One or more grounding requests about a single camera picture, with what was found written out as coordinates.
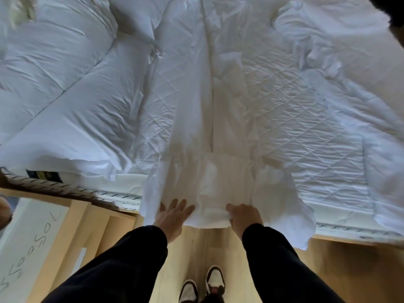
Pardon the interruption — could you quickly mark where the person's right hand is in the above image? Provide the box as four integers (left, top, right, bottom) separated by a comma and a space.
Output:
226, 203, 264, 241

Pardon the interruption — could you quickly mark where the person's left hand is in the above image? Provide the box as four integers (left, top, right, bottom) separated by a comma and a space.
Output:
152, 198, 196, 245

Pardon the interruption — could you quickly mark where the white bed sheet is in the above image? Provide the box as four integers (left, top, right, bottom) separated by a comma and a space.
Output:
138, 0, 316, 251

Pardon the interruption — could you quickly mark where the person's right forearm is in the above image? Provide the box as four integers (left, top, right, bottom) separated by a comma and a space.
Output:
241, 223, 346, 303

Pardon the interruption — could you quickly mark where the person's left forearm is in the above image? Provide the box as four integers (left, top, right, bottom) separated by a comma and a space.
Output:
41, 225, 168, 303

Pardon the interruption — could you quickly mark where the person's right shoe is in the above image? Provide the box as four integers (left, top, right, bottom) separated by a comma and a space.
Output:
205, 265, 226, 296

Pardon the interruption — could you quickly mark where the person's shoe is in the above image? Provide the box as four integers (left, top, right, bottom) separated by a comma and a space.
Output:
205, 265, 226, 296
178, 279, 199, 303

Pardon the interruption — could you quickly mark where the person's left shoe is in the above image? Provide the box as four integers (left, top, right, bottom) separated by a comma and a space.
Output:
178, 279, 199, 303

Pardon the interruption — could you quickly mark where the light wooden nightstand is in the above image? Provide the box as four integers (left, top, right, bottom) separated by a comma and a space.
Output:
0, 186, 136, 303

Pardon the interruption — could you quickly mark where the quilted white mattress pad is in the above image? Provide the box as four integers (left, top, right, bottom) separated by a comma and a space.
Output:
126, 0, 379, 215

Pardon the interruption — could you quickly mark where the black mattress label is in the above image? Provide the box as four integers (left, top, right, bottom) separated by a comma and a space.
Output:
27, 169, 63, 184

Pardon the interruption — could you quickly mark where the white board with handwriting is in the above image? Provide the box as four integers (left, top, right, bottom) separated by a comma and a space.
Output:
0, 198, 69, 303

